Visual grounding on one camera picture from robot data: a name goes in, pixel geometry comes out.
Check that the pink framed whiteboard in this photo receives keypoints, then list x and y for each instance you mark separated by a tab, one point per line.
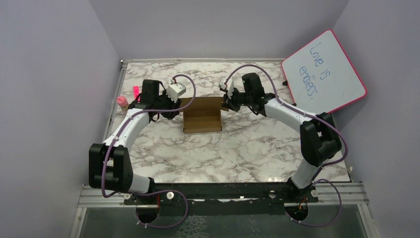
321	77

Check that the small pink capped bottle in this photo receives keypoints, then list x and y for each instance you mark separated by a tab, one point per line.
123	103

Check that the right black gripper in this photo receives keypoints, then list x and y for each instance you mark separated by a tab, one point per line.
228	103

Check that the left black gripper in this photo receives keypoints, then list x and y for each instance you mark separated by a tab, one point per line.
173	105

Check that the aluminium extrusion frame rail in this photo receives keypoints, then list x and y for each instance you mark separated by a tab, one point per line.
351	194

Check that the pink highlighter marker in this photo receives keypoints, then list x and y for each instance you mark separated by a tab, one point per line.
136	92

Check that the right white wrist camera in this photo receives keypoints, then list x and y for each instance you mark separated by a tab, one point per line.
227	87

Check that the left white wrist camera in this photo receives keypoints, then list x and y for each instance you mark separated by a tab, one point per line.
175	90

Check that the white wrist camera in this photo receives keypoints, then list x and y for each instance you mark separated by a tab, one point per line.
227	87
175	90

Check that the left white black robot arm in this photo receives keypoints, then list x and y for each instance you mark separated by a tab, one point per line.
109	162

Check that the brown cardboard box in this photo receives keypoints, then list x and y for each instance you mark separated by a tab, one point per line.
202	115

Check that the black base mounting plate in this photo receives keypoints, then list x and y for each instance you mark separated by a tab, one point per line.
219	199

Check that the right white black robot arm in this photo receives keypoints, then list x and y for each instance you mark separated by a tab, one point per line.
319	142

